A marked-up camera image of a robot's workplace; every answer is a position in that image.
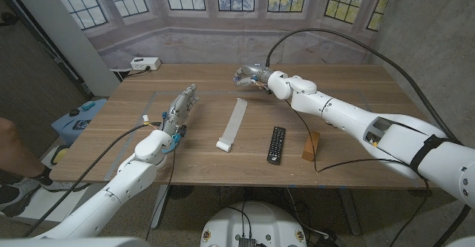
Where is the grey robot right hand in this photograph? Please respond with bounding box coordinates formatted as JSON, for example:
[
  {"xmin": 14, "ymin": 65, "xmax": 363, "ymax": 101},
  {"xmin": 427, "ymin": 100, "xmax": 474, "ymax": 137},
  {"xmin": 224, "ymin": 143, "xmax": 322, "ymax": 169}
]
[{"xmin": 232, "ymin": 64, "xmax": 275, "ymax": 88}]

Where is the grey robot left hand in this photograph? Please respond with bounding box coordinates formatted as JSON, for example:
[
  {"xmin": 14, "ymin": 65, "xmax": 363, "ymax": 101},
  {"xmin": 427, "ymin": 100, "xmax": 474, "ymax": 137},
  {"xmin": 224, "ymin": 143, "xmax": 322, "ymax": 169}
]
[{"xmin": 160, "ymin": 83, "xmax": 200, "ymax": 136}]

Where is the white bandage roll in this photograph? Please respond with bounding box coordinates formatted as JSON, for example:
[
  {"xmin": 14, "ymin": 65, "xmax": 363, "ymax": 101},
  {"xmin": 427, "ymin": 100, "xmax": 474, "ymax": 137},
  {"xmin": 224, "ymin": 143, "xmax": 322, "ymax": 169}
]
[{"xmin": 215, "ymin": 97, "xmax": 249, "ymax": 154}]

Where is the black TV remote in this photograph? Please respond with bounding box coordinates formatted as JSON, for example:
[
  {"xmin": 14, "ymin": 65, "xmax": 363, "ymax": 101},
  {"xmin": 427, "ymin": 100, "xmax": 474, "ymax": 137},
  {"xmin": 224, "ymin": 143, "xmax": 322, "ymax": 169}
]
[{"xmin": 266, "ymin": 126, "xmax": 286, "ymax": 165}]

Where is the orange wooden block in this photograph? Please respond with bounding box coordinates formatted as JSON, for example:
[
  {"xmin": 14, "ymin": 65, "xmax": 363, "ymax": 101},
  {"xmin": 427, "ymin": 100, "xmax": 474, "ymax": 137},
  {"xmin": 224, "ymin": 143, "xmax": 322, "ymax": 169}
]
[{"xmin": 301, "ymin": 130, "xmax": 321, "ymax": 162}]

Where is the printed window backdrop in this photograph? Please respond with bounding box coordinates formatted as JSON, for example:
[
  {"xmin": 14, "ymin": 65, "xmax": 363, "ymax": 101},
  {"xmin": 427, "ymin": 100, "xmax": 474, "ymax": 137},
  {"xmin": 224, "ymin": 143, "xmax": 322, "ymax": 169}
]
[{"xmin": 46, "ymin": 0, "xmax": 396, "ymax": 70}]

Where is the white power strip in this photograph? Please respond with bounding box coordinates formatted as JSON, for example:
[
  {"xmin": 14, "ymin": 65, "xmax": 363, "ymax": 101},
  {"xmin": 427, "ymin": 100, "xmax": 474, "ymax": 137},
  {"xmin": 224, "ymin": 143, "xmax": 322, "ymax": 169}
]
[{"xmin": 130, "ymin": 56, "xmax": 162, "ymax": 72}]

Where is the black round floor base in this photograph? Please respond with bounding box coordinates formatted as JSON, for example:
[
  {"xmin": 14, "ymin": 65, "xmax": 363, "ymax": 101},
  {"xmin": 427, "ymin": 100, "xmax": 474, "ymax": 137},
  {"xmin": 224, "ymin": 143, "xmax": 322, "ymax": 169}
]
[{"xmin": 166, "ymin": 185, "xmax": 196, "ymax": 200}]

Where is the black white marker tag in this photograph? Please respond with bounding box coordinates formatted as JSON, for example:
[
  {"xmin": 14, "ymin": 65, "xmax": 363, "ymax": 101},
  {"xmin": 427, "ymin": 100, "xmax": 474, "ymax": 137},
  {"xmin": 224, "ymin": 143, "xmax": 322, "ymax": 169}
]
[{"xmin": 72, "ymin": 119, "xmax": 92, "ymax": 131}]

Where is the grey table leg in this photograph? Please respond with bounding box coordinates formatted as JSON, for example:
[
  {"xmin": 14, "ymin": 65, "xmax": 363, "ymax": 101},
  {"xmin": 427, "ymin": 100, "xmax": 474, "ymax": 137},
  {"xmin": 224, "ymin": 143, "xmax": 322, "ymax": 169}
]
[
  {"xmin": 149, "ymin": 184, "xmax": 170, "ymax": 229},
  {"xmin": 337, "ymin": 187, "xmax": 361, "ymax": 236}
]

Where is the blue storage box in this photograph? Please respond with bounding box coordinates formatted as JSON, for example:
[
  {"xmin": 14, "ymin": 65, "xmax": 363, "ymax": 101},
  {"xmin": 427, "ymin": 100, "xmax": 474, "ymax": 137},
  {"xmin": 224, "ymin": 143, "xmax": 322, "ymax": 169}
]
[{"xmin": 50, "ymin": 98, "xmax": 108, "ymax": 146}]

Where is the yellow black floor tool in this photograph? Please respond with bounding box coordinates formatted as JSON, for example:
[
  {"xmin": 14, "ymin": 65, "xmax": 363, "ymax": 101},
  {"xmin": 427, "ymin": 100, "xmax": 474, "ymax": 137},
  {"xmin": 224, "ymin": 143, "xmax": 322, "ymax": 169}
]
[{"xmin": 50, "ymin": 145, "xmax": 71, "ymax": 166}]

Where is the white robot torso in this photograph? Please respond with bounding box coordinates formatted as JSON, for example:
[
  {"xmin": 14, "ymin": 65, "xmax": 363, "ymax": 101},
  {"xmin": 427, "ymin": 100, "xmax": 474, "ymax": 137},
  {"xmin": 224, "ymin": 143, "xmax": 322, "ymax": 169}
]
[{"xmin": 200, "ymin": 201, "xmax": 308, "ymax": 247}]

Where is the person's bare leg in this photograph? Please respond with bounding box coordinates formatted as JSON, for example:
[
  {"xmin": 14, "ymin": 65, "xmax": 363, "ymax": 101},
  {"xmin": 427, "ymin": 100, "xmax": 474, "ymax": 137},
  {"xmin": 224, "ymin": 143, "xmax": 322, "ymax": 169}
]
[{"xmin": 0, "ymin": 116, "xmax": 44, "ymax": 180}]

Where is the white floor mat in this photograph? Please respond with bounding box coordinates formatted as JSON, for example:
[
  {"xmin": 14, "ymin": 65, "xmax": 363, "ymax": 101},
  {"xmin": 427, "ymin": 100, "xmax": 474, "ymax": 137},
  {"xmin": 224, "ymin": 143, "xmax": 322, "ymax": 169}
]
[{"xmin": 14, "ymin": 146, "xmax": 98, "ymax": 220}]

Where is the grey black sneaker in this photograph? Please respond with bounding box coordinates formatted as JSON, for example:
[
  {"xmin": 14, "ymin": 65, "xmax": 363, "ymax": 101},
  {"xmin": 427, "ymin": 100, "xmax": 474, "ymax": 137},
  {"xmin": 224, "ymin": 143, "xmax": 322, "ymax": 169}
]
[{"xmin": 0, "ymin": 167, "xmax": 90, "ymax": 218}]

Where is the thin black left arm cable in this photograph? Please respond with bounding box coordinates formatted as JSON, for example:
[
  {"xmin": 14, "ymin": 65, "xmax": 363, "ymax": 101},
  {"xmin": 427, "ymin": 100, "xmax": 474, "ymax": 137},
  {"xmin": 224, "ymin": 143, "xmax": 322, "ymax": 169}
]
[{"xmin": 145, "ymin": 146, "xmax": 177, "ymax": 241}]

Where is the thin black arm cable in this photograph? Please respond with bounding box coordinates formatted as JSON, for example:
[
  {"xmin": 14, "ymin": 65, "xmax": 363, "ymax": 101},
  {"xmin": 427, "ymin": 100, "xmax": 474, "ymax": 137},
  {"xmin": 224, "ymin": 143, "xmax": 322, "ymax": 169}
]
[
  {"xmin": 145, "ymin": 146, "xmax": 177, "ymax": 241},
  {"xmin": 284, "ymin": 98, "xmax": 431, "ymax": 247}
]

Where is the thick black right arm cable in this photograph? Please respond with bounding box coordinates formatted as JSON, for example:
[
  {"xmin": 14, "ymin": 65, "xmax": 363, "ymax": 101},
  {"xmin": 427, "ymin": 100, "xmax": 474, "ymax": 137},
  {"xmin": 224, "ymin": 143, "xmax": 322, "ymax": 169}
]
[{"xmin": 265, "ymin": 27, "xmax": 472, "ymax": 247}]

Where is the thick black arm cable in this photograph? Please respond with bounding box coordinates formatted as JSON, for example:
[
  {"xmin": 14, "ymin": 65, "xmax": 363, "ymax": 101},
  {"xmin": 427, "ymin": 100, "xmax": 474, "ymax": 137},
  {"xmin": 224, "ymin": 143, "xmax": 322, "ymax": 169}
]
[
  {"xmin": 22, "ymin": 122, "xmax": 163, "ymax": 238},
  {"xmin": 265, "ymin": 27, "xmax": 472, "ymax": 247}
]

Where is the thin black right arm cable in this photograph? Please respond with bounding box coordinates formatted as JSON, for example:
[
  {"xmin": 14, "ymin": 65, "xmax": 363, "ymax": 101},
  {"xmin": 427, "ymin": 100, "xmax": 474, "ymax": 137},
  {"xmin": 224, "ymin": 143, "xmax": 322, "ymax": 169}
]
[{"xmin": 284, "ymin": 98, "xmax": 431, "ymax": 247}]

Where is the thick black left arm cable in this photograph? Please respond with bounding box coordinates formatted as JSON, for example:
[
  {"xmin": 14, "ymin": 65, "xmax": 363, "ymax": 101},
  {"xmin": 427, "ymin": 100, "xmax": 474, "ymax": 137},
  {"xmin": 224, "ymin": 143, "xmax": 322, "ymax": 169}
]
[{"xmin": 22, "ymin": 122, "xmax": 163, "ymax": 238}]

